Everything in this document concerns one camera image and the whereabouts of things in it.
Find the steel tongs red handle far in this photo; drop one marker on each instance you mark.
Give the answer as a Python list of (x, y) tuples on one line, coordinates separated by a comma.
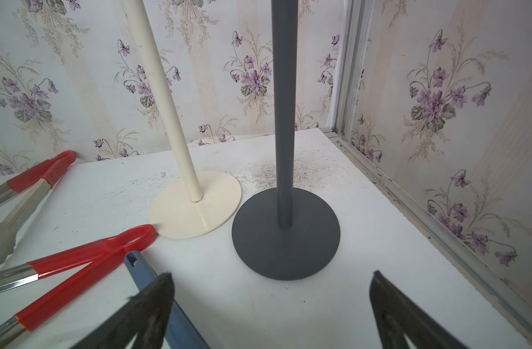
[(36, 182)]

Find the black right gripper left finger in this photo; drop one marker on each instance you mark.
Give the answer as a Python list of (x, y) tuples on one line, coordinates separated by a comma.
[(122, 328)]

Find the steel tongs red handle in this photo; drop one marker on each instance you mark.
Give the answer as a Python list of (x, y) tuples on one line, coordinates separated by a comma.
[(36, 182), (96, 260)]

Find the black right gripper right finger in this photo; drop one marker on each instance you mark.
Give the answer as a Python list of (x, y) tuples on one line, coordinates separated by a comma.
[(400, 321)]

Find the steel tongs red handle near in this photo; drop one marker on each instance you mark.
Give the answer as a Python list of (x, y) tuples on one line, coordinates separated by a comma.
[(96, 260)]

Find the dark grey utensil rack stand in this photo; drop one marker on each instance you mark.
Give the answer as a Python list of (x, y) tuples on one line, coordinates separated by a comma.
[(285, 233)]

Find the cream utensil rack stand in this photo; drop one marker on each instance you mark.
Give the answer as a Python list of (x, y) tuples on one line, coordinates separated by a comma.
[(197, 203)]

